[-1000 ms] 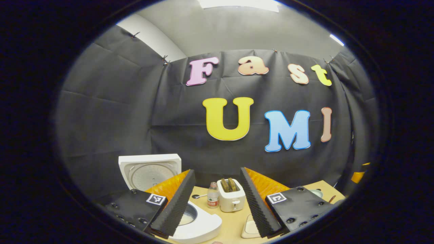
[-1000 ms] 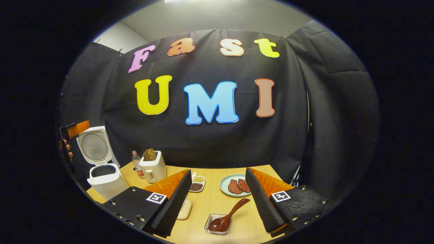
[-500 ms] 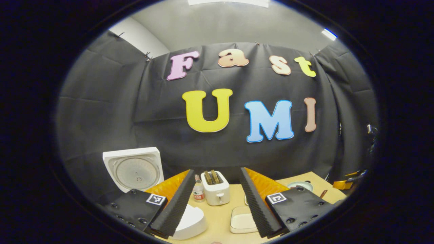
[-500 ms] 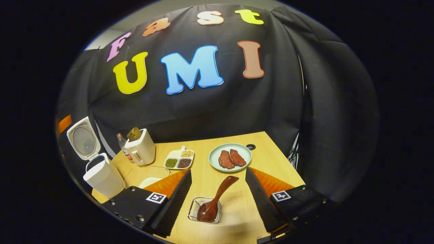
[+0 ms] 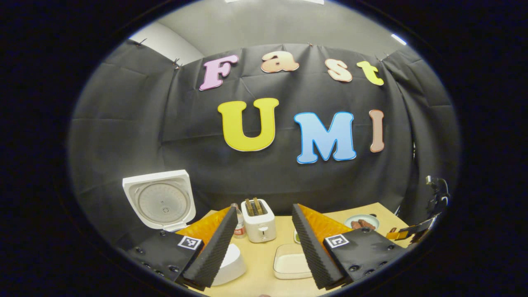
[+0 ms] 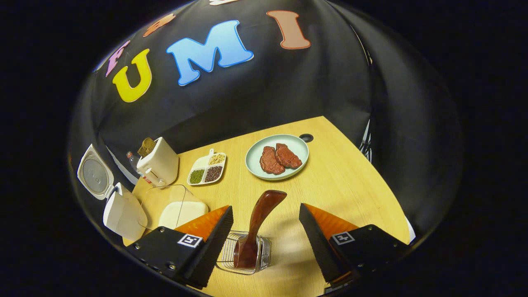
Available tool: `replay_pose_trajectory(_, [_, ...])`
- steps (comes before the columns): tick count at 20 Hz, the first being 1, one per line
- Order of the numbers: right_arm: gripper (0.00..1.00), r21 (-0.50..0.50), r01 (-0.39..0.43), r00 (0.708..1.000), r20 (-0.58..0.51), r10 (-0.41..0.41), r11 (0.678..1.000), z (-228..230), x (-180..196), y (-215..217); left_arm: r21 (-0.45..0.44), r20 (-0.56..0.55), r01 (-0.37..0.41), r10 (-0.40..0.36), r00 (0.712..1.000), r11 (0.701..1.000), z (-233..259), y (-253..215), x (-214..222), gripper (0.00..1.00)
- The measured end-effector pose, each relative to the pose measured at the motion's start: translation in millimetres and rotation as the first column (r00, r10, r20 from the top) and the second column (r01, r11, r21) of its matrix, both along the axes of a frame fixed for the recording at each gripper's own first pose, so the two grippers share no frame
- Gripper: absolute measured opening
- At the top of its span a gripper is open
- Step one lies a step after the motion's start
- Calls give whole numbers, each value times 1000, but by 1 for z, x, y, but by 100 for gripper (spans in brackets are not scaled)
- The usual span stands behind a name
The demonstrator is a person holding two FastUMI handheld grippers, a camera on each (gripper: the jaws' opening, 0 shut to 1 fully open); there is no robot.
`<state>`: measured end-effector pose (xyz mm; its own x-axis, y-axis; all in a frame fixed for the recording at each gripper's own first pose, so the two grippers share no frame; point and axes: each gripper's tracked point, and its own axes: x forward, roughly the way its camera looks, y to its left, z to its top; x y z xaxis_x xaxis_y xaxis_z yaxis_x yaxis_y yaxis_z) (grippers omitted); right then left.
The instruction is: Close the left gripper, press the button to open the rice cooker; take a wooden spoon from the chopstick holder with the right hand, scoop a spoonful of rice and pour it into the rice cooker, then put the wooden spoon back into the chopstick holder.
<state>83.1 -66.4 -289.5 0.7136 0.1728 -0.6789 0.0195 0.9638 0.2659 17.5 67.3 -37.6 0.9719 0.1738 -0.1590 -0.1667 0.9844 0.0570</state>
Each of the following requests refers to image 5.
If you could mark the white divided bean dish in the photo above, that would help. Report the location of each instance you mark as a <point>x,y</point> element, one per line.
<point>296,237</point>

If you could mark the clear plastic bottle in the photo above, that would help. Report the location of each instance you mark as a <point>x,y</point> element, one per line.
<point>239,225</point>

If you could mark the white rectangular rice box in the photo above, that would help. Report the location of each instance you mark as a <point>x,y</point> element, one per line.
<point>288,264</point>

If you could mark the pale green plate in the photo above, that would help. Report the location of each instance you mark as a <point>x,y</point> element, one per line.
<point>350,222</point>

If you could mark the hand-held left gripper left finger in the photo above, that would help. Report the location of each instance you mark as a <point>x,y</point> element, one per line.
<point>218,251</point>

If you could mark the small ceiling light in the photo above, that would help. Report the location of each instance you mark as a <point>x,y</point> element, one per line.
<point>398,39</point>

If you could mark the black backdrop cloth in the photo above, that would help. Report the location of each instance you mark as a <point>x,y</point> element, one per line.
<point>136,136</point>

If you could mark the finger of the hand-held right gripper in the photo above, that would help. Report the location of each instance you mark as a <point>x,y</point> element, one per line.
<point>412,231</point>

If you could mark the white rice cooker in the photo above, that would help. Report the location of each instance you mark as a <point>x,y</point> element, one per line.
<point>159,202</point>

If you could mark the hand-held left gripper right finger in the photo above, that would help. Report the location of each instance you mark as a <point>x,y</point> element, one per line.
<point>311,251</point>

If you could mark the red meat slice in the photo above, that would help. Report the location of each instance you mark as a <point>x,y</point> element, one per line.
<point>356,225</point>
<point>368,223</point>

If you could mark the white toaster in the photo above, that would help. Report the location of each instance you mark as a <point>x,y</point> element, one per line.
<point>260,229</point>

